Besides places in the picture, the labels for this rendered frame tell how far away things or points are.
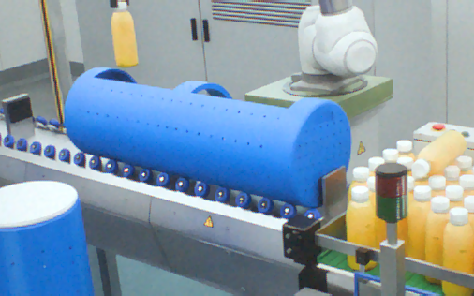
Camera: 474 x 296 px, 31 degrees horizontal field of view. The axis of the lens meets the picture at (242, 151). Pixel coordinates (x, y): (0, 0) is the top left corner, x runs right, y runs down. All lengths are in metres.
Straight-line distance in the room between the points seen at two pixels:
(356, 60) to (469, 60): 2.56
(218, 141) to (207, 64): 2.35
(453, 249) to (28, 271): 1.04
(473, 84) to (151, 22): 1.90
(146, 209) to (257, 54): 1.91
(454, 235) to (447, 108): 3.42
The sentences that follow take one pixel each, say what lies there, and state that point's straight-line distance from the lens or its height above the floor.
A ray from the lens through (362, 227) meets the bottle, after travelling 1.98.
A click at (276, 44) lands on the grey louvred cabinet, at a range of 4.20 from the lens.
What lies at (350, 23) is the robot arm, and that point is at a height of 1.33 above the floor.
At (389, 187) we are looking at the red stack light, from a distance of 1.64.
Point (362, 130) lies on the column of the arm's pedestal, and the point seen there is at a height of 0.92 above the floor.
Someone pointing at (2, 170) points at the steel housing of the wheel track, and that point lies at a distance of 3.08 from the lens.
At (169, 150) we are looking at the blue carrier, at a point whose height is 1.08.
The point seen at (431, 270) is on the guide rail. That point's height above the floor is 0.97.
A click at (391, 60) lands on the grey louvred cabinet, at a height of 0.86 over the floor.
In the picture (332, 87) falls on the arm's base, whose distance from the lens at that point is 2.82.
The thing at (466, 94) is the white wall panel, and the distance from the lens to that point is 5.17.
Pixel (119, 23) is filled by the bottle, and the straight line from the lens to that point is 2.63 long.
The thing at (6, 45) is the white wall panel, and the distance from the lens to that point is 7.74.
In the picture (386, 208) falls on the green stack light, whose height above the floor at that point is 1.19.
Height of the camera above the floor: 1.87
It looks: 20 degrees down
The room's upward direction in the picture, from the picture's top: 5 degrees counter-clockwise
